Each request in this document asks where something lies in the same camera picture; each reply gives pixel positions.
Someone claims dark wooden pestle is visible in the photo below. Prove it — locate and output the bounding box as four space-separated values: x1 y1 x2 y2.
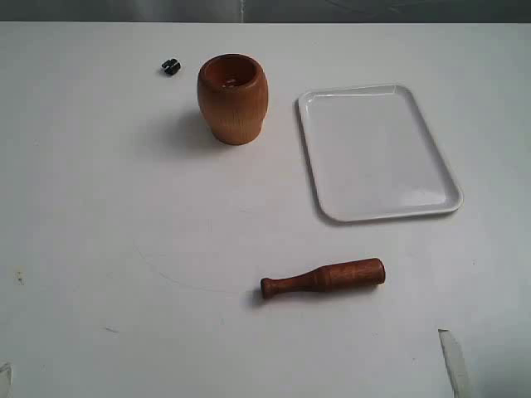
261 258 386 299

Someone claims wooden mortar cup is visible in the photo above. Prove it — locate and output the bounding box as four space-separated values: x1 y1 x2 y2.
197 54 269 146

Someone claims white rectangular plastic tray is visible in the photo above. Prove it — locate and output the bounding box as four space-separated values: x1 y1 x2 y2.
297 85 463 223

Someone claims small black clip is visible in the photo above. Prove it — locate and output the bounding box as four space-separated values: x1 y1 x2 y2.
161 58 181 76

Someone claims clear tape strip right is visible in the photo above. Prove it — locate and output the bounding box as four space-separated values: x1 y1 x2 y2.
438 329 472 398

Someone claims clear tape strip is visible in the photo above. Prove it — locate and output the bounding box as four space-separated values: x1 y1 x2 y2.
438 329 472 398
0 362 12 398

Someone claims clear tape strip left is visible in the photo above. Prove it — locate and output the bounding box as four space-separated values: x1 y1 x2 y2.
0 362 12 398

